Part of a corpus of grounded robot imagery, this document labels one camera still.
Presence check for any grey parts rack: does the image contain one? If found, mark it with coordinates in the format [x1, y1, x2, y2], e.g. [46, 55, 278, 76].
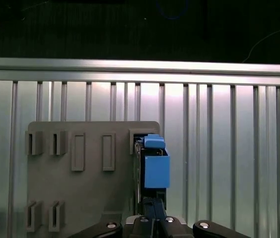
[25, 120, 161, 238]

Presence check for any blue floor cable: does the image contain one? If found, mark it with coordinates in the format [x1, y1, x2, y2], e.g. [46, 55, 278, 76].
[154, 0, 190, 20]

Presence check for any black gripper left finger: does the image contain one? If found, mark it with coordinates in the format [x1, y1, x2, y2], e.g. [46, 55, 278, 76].
[68, 198, 158, 238]

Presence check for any thin white floor cable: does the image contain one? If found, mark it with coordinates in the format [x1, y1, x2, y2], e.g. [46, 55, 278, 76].
[241, 17, 280, 63]

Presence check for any hard disk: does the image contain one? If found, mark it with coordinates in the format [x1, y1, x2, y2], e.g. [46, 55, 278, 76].
[132, 133, 172, 216]

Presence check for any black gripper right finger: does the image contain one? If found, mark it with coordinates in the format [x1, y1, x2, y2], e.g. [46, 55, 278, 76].
[156, 197, 251, 238]

